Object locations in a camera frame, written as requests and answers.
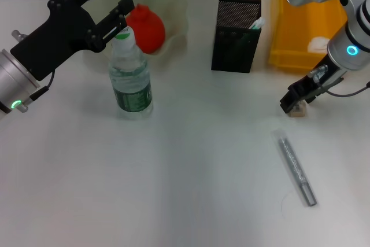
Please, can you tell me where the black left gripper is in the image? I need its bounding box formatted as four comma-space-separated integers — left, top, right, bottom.
10, 0, 136, 82

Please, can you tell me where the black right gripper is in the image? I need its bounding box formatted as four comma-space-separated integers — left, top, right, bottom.
279, 56, 346, 114

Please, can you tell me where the beige eraser with barcode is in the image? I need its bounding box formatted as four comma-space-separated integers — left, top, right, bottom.
288, 101, 308, 119

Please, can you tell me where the red orange fruit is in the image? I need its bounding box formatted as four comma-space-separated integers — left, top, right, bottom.
125, 3, 166, 54

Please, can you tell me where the white paper ball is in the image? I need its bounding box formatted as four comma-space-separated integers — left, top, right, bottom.
307, 35, 332, 53

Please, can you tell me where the grey pen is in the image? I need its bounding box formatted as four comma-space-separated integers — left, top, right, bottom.
273, 130, 319, 207

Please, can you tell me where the clear green label water bottle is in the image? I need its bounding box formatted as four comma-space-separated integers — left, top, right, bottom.
108, 25, 154, 119

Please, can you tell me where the mint green pen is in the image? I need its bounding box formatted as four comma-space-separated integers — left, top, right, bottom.
247, 17, 266, 31

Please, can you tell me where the translucent wavy fruit plate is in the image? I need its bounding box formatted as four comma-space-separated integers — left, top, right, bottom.
83, 0, 188, 71

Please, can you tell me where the black mesh pen holder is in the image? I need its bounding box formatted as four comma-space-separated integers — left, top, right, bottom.
210, 0, 263, 73

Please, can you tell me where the yellow plastic storage bin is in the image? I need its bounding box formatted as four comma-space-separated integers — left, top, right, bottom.
268, 0, 370, 73

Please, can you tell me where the grey right gripper cable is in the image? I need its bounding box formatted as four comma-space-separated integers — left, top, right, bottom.
326, 80, 370, 98

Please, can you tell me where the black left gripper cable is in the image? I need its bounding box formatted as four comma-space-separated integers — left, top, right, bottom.
28, 70, 56, 101

